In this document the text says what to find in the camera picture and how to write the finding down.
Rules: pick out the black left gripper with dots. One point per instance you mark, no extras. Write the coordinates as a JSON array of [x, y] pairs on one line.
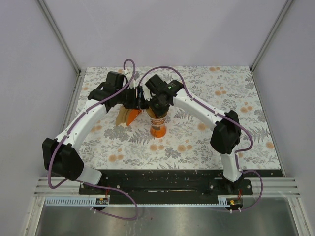
[[137, 103]]

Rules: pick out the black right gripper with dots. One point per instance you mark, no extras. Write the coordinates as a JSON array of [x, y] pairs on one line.
[[159, 112]]

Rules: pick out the brown paper coffee filter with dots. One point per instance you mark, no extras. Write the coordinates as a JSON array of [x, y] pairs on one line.
[[151, 114]]

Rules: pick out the clear glass dripper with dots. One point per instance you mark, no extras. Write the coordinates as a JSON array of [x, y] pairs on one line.
[[160, 121]]

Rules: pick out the orange coffee filter box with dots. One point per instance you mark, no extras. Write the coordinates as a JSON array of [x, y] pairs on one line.
[[126, 116]]

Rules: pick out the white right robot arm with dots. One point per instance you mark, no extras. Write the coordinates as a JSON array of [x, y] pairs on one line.
[[224, 126]]

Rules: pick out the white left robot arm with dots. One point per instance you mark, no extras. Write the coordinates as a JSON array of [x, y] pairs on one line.
[[61, 154]]

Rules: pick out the orange glass carafe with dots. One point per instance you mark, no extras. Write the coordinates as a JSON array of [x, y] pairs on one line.
[[158, 131]]

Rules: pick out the floral patterned tablecloth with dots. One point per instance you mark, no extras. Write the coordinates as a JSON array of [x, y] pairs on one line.
[[186, 144]]

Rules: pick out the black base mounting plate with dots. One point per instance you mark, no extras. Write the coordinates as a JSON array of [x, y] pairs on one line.
[[177, 182]]

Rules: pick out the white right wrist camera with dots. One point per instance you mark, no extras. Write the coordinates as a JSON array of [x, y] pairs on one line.
[[147, 93]]

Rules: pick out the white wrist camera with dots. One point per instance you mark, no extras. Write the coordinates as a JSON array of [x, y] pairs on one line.
[[128, 74], [147, 93]]

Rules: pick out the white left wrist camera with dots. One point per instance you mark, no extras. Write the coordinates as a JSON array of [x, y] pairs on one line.
[[128, 74]]

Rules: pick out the light blue cable duct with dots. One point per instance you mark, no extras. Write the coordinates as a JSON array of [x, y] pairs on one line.
[[152, 199]]

